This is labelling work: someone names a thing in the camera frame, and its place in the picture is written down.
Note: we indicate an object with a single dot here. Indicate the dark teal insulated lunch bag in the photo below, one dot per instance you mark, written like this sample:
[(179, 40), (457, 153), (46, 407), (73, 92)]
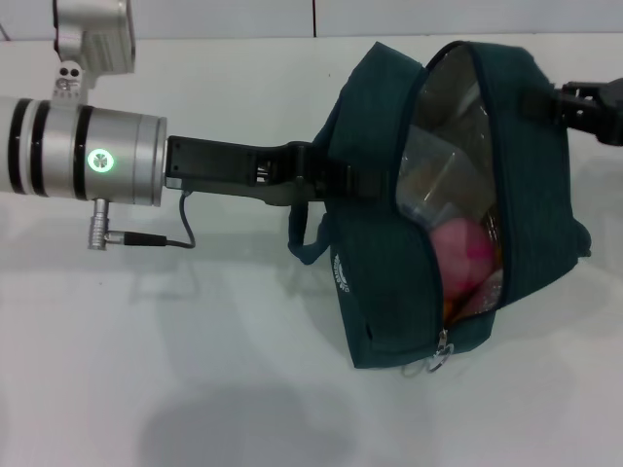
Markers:
[(375, 272)]

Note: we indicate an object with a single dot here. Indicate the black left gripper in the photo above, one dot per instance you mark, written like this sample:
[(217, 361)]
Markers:
[(219, 168)]

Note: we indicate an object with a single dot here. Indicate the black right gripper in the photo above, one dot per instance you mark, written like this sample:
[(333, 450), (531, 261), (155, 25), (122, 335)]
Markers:
[(598, 112)]

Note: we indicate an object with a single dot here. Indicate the clear blue-rimmed lunch box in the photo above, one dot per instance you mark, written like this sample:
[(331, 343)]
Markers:
[(438, 180)]

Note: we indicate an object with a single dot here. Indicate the pink toy peach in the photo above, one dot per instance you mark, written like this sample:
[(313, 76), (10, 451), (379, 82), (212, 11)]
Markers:
[(457, 253)]

